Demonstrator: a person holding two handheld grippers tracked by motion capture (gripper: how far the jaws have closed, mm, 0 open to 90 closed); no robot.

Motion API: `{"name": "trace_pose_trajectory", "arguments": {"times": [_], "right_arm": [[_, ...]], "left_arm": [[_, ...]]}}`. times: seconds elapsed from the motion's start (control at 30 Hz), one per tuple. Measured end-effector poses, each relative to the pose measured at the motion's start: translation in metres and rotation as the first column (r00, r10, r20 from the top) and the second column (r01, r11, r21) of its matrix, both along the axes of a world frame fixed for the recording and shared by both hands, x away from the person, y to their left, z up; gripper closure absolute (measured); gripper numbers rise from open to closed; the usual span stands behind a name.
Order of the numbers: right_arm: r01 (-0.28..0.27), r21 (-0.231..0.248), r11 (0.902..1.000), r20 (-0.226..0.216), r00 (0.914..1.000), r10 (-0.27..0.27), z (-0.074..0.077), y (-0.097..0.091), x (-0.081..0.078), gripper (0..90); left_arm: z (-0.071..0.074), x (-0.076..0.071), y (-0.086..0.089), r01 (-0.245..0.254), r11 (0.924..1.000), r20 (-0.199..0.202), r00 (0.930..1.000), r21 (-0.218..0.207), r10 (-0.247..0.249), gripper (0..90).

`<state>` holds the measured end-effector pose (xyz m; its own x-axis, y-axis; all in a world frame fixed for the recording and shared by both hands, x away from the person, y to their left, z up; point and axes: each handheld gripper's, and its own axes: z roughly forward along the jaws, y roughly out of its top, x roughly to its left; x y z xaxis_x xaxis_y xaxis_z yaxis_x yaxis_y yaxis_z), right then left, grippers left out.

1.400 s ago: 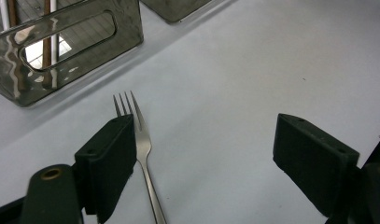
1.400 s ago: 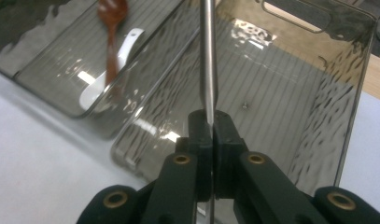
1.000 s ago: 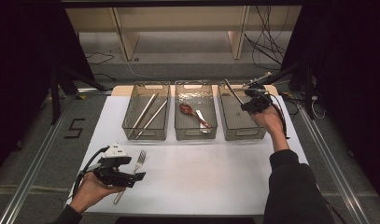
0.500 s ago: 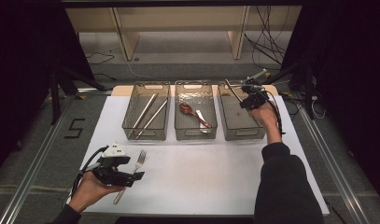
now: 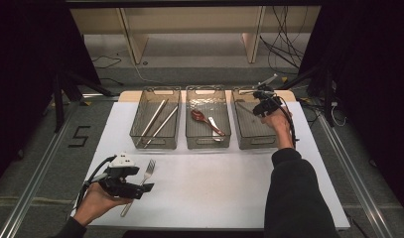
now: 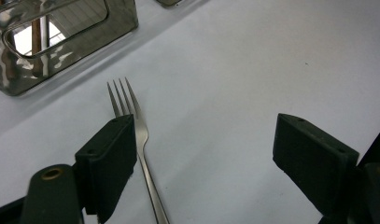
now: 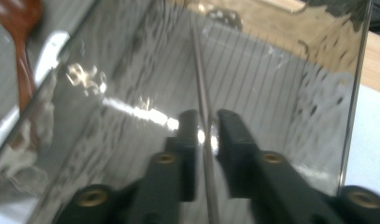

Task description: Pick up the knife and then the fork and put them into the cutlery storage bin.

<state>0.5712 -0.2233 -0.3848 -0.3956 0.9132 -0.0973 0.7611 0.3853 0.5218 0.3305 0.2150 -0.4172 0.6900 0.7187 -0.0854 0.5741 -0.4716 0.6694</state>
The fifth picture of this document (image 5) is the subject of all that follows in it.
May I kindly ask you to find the right hand-held gripper cable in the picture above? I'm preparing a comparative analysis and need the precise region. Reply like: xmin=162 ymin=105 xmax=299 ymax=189
xmin=277 ymin=95 xmax=300 ymax=143

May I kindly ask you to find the black curtain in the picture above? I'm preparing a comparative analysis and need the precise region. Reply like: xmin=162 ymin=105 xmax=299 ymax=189
xmin=0 ymin=0 xmax=101 ymax=189
xmin=298 ymin=0 xmax=404 ymax=219

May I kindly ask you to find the left hand-held gripper cable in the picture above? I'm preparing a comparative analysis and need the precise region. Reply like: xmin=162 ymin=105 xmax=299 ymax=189
xmin=75 ymin=156 xmax=116 ymax=212

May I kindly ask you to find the white floor cable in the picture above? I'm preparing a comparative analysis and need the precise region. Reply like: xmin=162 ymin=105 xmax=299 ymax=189
xmin=116 ymin=53 xmax=178 ymax=87

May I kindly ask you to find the metal spoon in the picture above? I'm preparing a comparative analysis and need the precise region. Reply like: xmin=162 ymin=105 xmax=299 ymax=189
xmin=207 ymin=116 xmax=224 ymax=143

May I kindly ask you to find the aluminium floor rail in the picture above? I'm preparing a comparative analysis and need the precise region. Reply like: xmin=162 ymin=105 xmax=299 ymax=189
xmin=0 ymin=98 xmax=81 ymax=238
xmin=317 ymin=112 xmax=394 ymax=238

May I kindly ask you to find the white paper sheet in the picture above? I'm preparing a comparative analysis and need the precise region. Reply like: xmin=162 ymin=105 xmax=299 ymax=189
xmin=67 ymin=101 xmax=351 ymax=231

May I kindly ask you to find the grey transparent plastic basket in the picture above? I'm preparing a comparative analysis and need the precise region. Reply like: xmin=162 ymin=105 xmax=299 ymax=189
xmin=129 ymin=86 xmax=183 ymax=150
xmin=230 ymin=85 xmax=288 ymax=151
xmin=185 ymin=84 xmax=232 ymax=150

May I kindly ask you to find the person's right hand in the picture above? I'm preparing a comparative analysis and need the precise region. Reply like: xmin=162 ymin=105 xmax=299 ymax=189
xmin=260 ymin=105 xmax=295 ymax=150

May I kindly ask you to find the hand-held gripper cable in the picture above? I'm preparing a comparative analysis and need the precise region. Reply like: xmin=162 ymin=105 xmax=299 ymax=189
xmin=75 ymin=156 xmax=116 ymax=212
xmin=277 ymin=95 xmax=300 ymax=143

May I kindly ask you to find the brown wooden spoon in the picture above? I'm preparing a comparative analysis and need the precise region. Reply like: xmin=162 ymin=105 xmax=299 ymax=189
xmin=190 ymin=109 xmax=227 ymax=137

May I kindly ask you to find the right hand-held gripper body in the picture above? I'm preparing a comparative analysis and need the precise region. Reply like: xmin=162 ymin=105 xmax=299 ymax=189
xmin=245 ymin=72 xmax=283 ymax=115

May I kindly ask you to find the white chopstick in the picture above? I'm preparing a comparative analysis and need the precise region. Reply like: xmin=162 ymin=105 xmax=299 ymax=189
xmin=138 ymin=99 xmax=167 ymax=148
xmin=143 ymin=105 xmax=178 ymax=149

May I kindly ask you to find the black tripod stand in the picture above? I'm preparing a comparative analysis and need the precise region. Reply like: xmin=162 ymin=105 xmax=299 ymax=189
xmin=277 ymin=63 xmax=337 ymax=128
xmin=52 ymin=70 xmax=114 ymax=133

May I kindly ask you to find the person's left hand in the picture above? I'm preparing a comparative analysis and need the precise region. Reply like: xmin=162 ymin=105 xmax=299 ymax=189
xmin=72 ymin=182 xmax=134 ymax=227

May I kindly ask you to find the brown chopstick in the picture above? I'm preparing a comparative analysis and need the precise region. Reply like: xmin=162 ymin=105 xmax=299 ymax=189
xmin=144 ymin=106 xmax=180 ymax=149
xmin=141 ymin=98 xmax=170 ymax=147

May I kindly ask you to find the light wooden bench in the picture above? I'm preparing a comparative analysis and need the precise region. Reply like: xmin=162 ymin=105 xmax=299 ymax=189
xmin=69 ymin=5 xmax=323 ymax=65

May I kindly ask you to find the metal fork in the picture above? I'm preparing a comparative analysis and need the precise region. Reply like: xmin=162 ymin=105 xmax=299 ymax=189
xmin=120 ymin=159 xmax=157 ymax=218

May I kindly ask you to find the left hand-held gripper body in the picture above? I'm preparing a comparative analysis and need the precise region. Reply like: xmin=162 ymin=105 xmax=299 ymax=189
xmin=98 ymin=152 xmax=144 ymax=199

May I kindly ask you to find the bundle of black floor cables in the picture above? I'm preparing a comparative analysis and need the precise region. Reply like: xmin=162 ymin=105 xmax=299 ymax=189
xmin=258 ymin=5 xmax=310 ymax=75

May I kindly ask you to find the thin black floor cable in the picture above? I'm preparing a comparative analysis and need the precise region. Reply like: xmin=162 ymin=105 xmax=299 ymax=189
xmin=91 ymin=54 xmax=123 ymax=70

